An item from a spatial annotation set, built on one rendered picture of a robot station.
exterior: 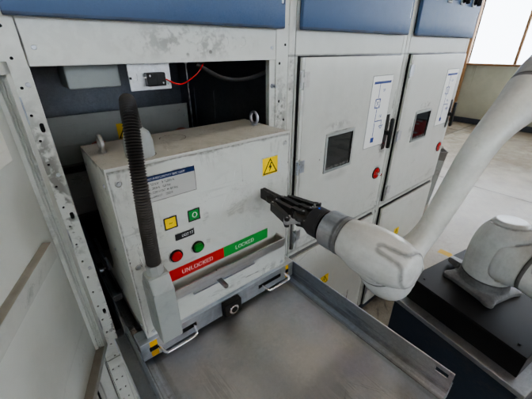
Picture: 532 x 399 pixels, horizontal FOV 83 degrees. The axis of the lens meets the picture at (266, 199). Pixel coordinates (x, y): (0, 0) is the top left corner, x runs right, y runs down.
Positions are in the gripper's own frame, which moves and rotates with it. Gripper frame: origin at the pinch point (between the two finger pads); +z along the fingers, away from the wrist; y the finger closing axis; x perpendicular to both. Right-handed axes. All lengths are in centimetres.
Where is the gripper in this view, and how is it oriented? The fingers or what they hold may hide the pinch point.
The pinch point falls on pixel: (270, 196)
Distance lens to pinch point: 83.6
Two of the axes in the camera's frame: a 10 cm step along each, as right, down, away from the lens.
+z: -6.4, -3.5, 6.9
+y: 7.7, -2.9, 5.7
